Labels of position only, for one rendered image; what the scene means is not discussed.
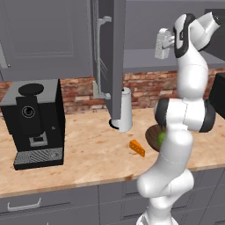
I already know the grey metal cheese grater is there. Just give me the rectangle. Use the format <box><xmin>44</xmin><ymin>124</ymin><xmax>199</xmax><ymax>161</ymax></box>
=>
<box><xmin>154</xmin><ymin>27</ymin><xmax>172</xmax><ymax>61</ymax></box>

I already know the grey drawer front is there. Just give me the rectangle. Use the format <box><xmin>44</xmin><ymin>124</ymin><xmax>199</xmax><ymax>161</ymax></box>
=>
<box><xmin>98</xmin><ymin>178</ymin><xmax>142</xmax><ymax>204</ymax></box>
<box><xmin>0</xmin><ymin>185</ymin><xmax>100</xmax><ymax>217</ymax></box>
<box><xmin>172</xmin><ymin>168</ymin><xmax>225</xmax><ymax>225</ymax></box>
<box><xmin>98</xmin><ymin>196</ymin><xmax>151</xmax><ymax>225</ymax></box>
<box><xmin>0</xmin><ymin>204</ymin><xmax>101</xmax><ymax>225</ymax></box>

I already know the closed grey cabinet door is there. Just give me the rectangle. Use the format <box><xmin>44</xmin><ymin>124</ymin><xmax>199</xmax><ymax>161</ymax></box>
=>
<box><xmin>0</xmin><ymin>0</ymin><xmax>94</xmax><ymax>83</ymax></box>

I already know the green salad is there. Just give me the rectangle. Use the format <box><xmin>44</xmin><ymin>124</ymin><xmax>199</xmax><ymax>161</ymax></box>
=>
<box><xmin>156</xmin><ymin>131</ymin><xmax>168</xmax><ymax>147</ymax></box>

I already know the grey cabinet door handle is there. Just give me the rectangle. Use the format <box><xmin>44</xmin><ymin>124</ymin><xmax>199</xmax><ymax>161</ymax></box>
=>
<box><xmin>0</xmin><ymin>40</ymin><xmax>11</xmax><ymax>69</ymax></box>
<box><xmin>95</xmin><ymin>16</ymin><xmax>113</xmax><ymax>100</ymax></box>

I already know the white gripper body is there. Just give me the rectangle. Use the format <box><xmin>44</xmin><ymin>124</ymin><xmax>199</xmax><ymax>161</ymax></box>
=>
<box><xmin>164</xmin><ymin>33</ymin><xmax>177</xmax><ymax>50</ymax></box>

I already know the white paper towel roll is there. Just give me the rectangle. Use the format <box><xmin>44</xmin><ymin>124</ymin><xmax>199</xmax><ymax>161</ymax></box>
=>
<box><xmin>109</xmin><ymin>86</ymin><xmax>134</xmax><ymax>134</ymax></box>

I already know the orange cheese wedge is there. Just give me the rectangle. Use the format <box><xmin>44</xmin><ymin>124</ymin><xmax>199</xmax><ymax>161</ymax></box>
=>
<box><xmin>129</xmin><ymin>139</ymin><xmax>147</xmax><ymax>158</ymax></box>

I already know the white drawer handle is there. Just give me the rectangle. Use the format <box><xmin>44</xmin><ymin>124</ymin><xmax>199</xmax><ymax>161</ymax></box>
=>
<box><xmin>6</xmin><ymin>198</ymin><xmax>43</xmax><ymax>213</ymax></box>

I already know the black microwave oven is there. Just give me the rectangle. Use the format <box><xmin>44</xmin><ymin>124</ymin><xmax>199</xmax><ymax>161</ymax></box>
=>
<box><xmin>207</xmin><ymin>72</ymin><xmax>225</xmax><ymax>120</ymax></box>

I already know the dark grey open cabinet door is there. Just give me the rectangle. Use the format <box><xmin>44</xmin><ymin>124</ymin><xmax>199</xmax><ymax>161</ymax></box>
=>
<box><xmin>201</xmin><ymin>8</ymin><xmax>225</xmax><ymax>62</ymax></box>

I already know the black coffee machine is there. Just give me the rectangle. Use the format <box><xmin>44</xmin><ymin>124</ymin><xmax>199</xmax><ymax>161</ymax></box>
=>
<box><xmin>0</xmin><ymin>78</ymin><xmax>67</xmax><ymax>171</ymax></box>

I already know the brown wooden salad bowl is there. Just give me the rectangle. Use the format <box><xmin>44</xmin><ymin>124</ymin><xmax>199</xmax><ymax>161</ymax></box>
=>
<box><xmin>144</xmin><ymin>124</ymin><xmax>168</xmax><ymax>153</ymax></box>

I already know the grey cabinet shelf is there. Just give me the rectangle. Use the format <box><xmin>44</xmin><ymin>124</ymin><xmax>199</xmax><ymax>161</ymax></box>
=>
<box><xmin>122</xmin><ymin>48</ymin><xmax>225</xmax><ymax>74</ymax></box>

